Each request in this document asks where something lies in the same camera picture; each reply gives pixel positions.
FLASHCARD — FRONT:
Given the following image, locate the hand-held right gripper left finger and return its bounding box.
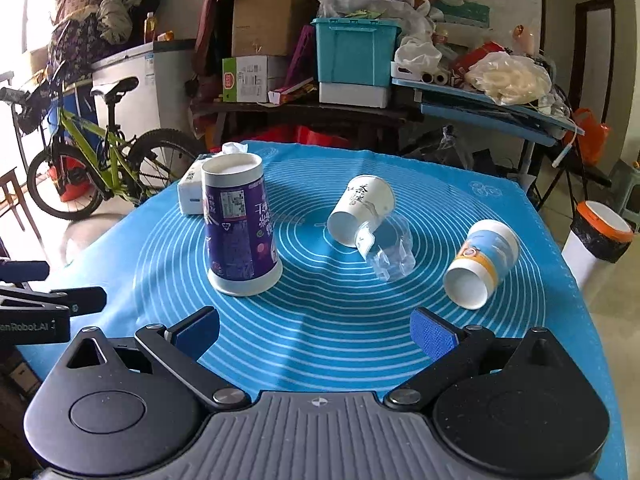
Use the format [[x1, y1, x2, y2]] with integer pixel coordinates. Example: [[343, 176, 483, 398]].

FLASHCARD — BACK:
[[52, 306, 252, 411]]

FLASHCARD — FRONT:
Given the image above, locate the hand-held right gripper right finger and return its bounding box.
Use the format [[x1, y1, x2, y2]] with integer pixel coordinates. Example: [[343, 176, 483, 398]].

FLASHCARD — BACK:
[[384, 307, 576, 411]]

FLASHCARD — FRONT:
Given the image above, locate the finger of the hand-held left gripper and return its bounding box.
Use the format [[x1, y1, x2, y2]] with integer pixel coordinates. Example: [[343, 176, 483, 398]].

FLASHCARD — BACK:
[[0, 259, 51, 282], [0, 286, 108, 317]]

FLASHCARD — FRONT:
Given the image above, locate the clear plastic cup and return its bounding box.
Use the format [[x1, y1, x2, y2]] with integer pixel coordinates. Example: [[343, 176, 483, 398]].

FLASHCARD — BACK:
[[356, 212, 417, 282]]

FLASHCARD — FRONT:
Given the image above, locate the blue orange paper cup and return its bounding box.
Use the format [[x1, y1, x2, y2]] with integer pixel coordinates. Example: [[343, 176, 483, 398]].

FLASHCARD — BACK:
[[443, 219, 521, 310]]

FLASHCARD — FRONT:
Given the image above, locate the white ink-print paper cup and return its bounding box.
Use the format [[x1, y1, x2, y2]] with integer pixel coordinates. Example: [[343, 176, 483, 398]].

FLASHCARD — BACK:
[[327, 175, 396, 248]]

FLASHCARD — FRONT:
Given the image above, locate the tall purple paper cup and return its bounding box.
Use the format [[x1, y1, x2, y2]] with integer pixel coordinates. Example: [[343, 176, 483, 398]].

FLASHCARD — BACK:
[[200, 152, 284, 297]]

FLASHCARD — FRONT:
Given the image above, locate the wooden stool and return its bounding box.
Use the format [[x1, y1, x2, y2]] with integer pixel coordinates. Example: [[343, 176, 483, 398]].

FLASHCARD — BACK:
[[0, 167, 41, 241]]

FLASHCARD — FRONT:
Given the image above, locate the blue silicone baking mat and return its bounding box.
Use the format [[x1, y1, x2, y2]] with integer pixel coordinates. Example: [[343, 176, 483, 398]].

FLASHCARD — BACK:
[[15, 140, 628, 480]]

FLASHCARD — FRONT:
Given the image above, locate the green bicycle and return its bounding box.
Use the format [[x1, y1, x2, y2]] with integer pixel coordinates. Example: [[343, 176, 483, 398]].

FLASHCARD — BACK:
[[0, 60, 202, 221]]

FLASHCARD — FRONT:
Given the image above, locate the white tissue pack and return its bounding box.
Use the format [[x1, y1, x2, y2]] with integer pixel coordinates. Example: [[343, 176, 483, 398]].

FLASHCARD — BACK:
[[177, 142, 249, 217]]

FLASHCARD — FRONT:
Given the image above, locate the white bin with black bag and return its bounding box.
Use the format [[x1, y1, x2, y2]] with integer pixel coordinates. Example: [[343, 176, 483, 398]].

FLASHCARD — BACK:
[[561, 200, 635, 291]]

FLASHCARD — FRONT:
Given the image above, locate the dark floral bag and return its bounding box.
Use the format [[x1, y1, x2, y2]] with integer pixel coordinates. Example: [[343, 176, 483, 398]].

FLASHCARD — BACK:
[[47, 17, 113, 83]]

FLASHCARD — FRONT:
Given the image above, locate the red bag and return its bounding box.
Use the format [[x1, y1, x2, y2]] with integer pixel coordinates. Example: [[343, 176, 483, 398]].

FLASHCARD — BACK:
[[250, 124, 352, 150]]

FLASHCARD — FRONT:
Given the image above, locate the blue tilting desk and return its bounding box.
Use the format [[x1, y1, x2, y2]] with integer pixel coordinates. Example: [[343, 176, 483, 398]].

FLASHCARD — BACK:
[[391, 76, 586, 196]]

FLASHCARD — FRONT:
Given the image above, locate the white chest freezer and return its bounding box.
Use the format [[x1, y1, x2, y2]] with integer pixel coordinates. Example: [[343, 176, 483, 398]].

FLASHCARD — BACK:
[[92, 40, 202, 161]]

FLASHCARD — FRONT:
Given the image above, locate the green plastic stool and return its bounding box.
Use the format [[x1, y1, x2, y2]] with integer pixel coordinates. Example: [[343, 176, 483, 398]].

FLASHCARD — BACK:
[[607, 157, 640, 221]]

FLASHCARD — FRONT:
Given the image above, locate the dark wooden table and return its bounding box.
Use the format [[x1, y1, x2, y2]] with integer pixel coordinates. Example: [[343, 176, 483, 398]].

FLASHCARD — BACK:
[[192, 95, 416, 153]]

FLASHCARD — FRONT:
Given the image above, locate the white box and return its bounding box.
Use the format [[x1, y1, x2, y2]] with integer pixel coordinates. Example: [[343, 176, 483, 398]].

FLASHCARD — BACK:
[[318, 81, 391, 109]]

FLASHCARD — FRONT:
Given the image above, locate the orange bag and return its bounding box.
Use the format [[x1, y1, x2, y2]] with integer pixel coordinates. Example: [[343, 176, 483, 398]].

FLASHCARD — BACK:
[[572, 107, 612, 166]]

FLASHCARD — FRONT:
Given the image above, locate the green and white carton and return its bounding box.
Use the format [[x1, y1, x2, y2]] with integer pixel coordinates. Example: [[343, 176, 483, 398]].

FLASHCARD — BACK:
[[222, 55, 301, 104]]

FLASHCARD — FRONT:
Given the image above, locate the cream translucent plastic bag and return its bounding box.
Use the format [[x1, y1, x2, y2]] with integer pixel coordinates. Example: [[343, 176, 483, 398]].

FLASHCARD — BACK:
[[465, 51, 553, 106]]

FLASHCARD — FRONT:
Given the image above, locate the knotted grey curtain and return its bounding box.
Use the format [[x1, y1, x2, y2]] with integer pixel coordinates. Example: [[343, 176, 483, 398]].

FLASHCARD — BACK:
[[97, 0, 151, 45]]

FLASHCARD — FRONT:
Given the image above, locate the crumpled white plastic bag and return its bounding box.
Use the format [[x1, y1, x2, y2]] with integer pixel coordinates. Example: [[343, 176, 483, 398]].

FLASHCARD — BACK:
[[394, 35, 445, 76]]

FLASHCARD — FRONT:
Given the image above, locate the teal plastic storage bin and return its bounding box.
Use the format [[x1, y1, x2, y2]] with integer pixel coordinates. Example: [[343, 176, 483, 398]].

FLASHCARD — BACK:
[[311, 17, 403, 87]]

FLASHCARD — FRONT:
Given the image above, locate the brown cardboard box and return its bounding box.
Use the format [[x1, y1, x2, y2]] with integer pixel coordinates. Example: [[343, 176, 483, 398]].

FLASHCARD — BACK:
[[231, 0, 317, 58]]

